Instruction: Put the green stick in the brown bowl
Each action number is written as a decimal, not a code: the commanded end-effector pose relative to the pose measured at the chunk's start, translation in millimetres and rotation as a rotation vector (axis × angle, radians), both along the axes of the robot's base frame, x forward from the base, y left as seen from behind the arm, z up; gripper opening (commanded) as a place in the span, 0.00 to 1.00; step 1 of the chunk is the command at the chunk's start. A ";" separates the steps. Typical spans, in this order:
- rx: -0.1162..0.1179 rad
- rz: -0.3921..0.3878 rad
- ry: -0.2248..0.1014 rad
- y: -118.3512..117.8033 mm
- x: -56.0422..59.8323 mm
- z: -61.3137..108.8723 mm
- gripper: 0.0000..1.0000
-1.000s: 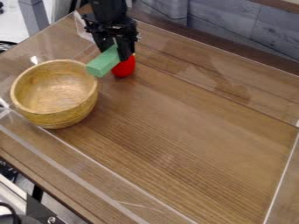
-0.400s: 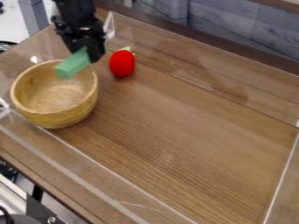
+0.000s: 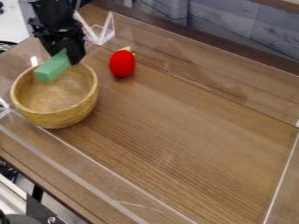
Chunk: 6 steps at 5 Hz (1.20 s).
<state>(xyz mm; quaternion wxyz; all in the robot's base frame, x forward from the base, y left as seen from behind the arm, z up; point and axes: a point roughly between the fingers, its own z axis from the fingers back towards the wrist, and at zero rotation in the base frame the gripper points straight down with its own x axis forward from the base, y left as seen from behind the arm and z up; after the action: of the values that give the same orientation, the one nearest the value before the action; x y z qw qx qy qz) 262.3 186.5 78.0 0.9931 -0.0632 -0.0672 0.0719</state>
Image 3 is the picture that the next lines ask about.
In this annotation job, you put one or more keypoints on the grey post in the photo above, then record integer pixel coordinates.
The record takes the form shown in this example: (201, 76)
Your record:
(27, 11)

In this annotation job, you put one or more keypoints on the green rectangular block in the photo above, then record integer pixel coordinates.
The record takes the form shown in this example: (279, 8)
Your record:
(51, 69)

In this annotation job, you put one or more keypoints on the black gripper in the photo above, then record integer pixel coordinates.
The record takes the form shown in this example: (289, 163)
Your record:
(58, 29)

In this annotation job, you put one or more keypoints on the red plush strawberry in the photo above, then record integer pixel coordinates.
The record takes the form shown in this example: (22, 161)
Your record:
(122, 62)

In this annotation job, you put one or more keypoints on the black table leg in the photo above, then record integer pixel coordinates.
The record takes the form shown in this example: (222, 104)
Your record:
(38, 193)

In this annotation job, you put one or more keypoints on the brown wooden bowl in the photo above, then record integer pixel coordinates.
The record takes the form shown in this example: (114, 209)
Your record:
(61, 103)

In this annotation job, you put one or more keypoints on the clear acrylic corner bracket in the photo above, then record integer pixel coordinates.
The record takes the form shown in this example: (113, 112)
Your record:
(98, 34)

